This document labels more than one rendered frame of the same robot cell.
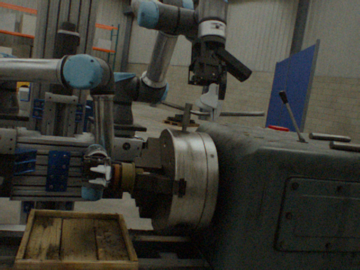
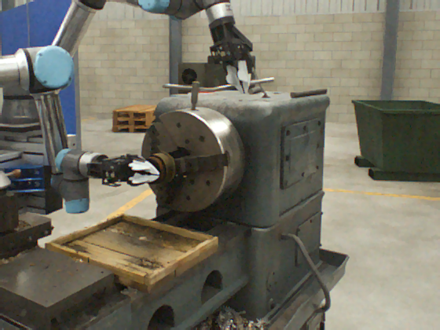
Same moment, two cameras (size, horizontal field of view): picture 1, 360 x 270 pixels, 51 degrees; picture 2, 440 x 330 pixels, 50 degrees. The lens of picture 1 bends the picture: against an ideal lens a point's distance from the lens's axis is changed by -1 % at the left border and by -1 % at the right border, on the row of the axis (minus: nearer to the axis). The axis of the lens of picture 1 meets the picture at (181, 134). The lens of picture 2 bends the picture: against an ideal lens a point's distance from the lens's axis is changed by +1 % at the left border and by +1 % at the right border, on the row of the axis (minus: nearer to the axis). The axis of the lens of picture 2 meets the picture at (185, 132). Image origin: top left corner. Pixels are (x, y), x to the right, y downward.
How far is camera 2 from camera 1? 0.90 m
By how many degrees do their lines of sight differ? 38
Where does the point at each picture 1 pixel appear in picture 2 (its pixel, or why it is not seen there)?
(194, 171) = (229, 141)
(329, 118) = not seen: hidden behind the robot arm
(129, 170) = (167, 159)
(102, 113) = (55, 111)
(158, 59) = (75, 38)
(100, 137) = (59, 141)
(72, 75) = (49, 73)
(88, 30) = not seen: outside the picture
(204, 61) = (233, 42)
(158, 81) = not seen: hidden behind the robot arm
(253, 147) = (269, 108)
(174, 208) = (225, 179)
